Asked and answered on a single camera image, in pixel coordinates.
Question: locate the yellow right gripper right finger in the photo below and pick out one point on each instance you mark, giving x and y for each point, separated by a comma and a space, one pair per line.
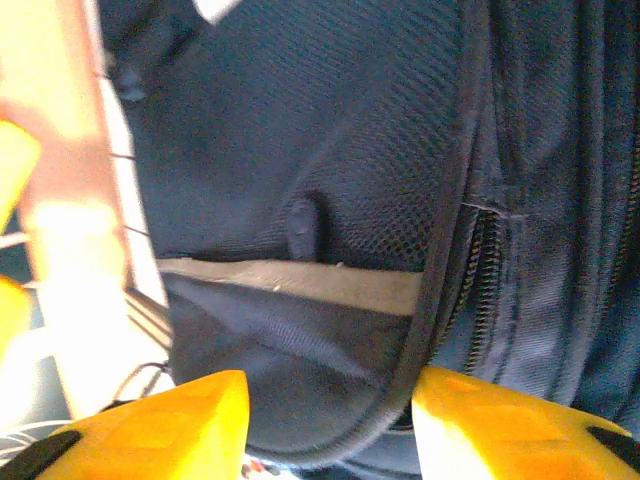
500, 435

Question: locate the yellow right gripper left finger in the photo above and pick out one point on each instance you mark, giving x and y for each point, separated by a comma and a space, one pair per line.
165, 435

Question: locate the navy blue backpack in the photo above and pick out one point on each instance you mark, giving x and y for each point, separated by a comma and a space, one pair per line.
350, 150

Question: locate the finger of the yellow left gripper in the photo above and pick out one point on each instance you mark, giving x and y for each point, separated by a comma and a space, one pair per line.
11, 315
15, 160

